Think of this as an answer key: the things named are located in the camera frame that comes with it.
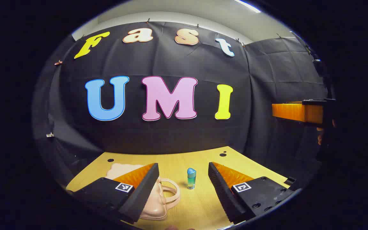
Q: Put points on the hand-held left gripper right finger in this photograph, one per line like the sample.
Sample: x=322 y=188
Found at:
x=224 y=195

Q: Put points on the black backdrop cloth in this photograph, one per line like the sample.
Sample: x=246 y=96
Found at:
x=171 y=137

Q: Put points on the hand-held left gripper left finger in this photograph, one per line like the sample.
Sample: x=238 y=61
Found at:
x=145 y=191

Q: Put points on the small black block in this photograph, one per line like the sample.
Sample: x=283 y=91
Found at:
x=289 y=180

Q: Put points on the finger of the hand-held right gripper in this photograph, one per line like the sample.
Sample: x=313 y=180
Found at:
x=295 y=112

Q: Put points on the blue green skin care bottle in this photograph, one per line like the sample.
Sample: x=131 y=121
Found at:
x=191 y=179

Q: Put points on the copper clip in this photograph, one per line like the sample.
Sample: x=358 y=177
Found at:
x=57 y=62

